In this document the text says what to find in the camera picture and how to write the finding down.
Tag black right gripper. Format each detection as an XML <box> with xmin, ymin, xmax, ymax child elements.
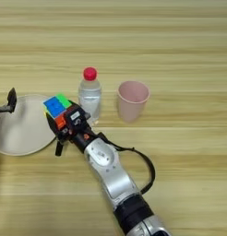
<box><xmin>45</xmin><ymin>102</ymin><xmax>100</xmax><ymax>154</ymax></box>

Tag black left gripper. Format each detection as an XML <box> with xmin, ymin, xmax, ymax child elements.
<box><xmin>0</xmin><ymin>87</ymin><xmax>18</xmax><ymax>128</ymax></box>

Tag multicoloured puzzle cube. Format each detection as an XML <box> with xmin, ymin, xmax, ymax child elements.
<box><xmin>42</xmin><ymin>93</ymin><xmax>73</xmax><ymax>130</ymax></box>

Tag clear red-capped water bottle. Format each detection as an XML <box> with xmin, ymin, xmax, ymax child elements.
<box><xmin>78</xmin><ymin>66</ymin><xmax>102</xmax><ymax>124</ymax></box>

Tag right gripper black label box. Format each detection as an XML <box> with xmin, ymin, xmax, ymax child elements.
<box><xmin>64</xmin><ymin>106</ymin><xmax>90</xmax><ymax>132</ymax></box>

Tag cream round plate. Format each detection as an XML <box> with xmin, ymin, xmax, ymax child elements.
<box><xmin>0</xmin><ymin>94</ymin><xmax>58</xmax><ymax>157</ymax></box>

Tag black marker pen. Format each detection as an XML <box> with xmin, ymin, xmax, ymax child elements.
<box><xmin>54</xmin><ymin>139</ymin><xmax>65</xmax><ymax>157</ymax></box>

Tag pink plastic cup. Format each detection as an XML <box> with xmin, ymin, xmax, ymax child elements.
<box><xmin>116</xmin><ymin>80</ymin><xmax>150</xmax><ymax>124</ymax></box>

